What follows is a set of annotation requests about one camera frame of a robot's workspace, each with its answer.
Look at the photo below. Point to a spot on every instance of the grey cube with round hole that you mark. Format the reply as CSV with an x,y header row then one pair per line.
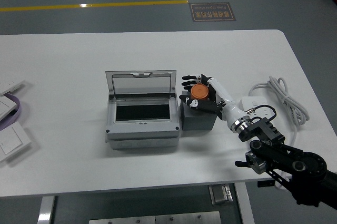
x,y
197,122

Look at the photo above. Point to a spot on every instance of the white table leg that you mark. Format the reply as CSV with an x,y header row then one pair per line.
x,y
245,205
46,210

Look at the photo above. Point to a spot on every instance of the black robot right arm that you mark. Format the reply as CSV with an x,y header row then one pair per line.
x,y
308,166

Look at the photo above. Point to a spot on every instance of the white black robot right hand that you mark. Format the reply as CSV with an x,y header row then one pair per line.
x,y
229,108

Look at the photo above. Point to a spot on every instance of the brown floor sign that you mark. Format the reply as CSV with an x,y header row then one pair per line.
x,y
212,12

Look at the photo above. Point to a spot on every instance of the grey metal base plate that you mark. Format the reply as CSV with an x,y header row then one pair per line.
x,y
155,219

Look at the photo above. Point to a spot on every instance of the white switch panel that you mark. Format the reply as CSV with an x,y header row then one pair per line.
x,y
13,139
10,85
5,106

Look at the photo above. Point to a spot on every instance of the grey box with clear lid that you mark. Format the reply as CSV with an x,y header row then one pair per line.
x,y
142,134

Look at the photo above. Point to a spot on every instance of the grey metal bracket under table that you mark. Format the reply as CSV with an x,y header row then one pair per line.
x,y
219,195

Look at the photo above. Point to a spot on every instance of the orange cylinder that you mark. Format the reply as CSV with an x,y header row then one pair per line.
x,y
199,91

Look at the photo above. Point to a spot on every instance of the yellow floor line tape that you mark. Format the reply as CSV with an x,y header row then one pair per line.
x,y
92,5

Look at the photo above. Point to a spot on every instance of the black table control panel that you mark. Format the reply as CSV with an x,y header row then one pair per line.
x,y
264,183

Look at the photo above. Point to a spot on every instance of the white power strip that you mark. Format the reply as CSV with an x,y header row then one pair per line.
x,y
248,102

